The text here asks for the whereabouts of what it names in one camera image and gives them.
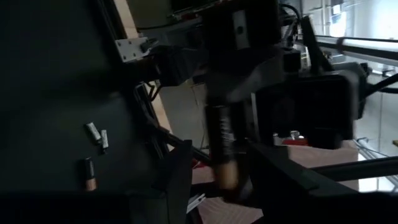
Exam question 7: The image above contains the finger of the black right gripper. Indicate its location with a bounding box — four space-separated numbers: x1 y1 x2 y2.
205 67 237 105
229 58 285 103

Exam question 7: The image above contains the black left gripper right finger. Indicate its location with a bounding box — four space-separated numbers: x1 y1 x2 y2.
247 141 358 224

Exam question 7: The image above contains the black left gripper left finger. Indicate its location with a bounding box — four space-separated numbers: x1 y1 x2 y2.
152 139 194 224

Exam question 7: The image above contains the copper top AA battery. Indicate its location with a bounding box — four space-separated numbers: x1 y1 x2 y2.
81 157 98 192
203 104 242 192

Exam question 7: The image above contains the small AAA battery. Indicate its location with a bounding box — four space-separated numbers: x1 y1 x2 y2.
99 129 109 153
84 121 103 144

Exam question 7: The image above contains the silver mounting bracket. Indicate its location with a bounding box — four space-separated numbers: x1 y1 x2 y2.
114 36 150 63

